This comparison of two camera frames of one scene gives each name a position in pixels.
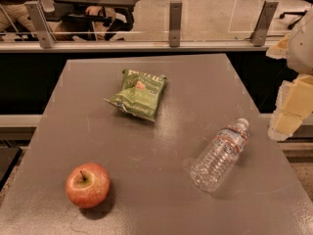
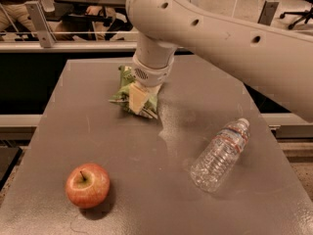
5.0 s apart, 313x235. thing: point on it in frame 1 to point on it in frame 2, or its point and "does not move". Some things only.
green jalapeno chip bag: [141, 93] does not move
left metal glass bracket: [45, 36] does not move
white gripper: [302, 51] to [151, 75]
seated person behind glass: [98, 22] does not move
